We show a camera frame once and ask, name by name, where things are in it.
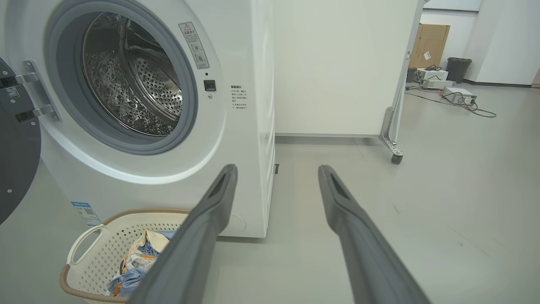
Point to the metal door hinge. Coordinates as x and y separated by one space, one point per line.
40 90

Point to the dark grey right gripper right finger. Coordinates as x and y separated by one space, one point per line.
367 253

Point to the blue energy label sticker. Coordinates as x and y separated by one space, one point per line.
86 213

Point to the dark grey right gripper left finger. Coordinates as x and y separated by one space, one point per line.
190 245

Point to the grey warning sticker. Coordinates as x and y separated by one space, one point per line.
194 45

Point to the white electronic device box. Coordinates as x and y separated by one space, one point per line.
436 84
459 95
432 74

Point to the brown cardboard box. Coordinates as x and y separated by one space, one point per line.
428 44

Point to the blue cartoon print garment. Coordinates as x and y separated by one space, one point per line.
126 280

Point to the blue garment with cream trim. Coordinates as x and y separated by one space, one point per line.
145 245

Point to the white washing machine body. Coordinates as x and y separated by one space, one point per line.
236 147

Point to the cream perforated laundry basket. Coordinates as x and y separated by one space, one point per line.
101 249

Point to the washing machine glass door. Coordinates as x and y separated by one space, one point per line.
17 169

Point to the dark grey trash bin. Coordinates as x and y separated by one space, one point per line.
458 69

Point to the white rolling partition panel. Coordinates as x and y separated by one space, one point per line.
337 63

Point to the metal caster leg with wheel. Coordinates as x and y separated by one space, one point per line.
388 131

